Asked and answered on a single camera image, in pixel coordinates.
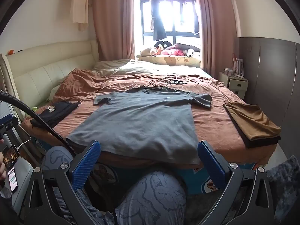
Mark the dark wardrobe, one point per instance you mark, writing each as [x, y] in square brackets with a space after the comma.
[269, 75]

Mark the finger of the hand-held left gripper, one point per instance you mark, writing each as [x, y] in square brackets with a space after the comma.
[9, 121]

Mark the cream hanging garment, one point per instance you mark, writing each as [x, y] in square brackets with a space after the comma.
[79, 4]

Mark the cream padded headboard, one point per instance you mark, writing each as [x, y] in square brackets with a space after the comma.
[35, 75]

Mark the bear print pillow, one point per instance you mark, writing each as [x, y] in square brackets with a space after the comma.
[168, 61]

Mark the dark hanging garment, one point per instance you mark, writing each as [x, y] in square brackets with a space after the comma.
[158, 28]

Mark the grey t-shirt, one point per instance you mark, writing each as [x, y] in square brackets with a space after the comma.
[140, 121]

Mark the dark brown cushion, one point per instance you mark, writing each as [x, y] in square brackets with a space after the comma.
[187, 46]

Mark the grey fluffy rug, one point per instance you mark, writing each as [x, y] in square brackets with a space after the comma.
[283, 180]

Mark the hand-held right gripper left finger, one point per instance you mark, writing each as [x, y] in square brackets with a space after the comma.
[85, 166]

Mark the white nightstand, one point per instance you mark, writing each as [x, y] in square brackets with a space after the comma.
[236, 84]

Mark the blue cartoon bed sheet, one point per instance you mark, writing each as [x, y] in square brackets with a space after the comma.
[194, 180]

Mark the black and white plush toy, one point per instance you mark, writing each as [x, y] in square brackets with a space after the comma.
[163, 44]

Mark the beige plush toy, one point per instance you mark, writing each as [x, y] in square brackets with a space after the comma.
[148, 51]

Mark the black smartphone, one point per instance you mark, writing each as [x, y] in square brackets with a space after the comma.
[13, 180]
[11, 155]

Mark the window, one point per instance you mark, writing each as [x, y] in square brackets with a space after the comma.
[182, 16]

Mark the person's right leg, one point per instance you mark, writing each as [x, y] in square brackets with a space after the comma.
[152, 199]

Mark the person's left hand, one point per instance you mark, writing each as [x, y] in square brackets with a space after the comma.
[2, 166]

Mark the striped bag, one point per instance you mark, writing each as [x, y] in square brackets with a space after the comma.
[238, 65]

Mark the pale pillow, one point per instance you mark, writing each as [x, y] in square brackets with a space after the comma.
[55, 91]

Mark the beige bed sheet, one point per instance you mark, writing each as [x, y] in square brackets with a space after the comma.
[112, 66]

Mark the plain black folded garment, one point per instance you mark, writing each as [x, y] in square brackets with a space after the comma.
[260, 143]

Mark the brown blanket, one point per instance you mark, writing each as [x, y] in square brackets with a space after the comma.
[211, 121]

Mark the green tissue pack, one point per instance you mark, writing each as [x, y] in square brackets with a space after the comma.
[34, 109]

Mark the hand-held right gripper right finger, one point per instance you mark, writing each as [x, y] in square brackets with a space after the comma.
[211, 166]

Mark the black frame device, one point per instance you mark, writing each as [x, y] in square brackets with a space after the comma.
[178, 82]

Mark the pink curtain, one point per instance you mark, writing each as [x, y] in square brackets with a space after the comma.
[112, 16]
[218, 28]

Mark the pink plush toy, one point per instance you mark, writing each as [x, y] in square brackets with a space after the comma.
[174, 51]

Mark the black folded printed garment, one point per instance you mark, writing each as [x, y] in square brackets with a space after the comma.
[58, 112]

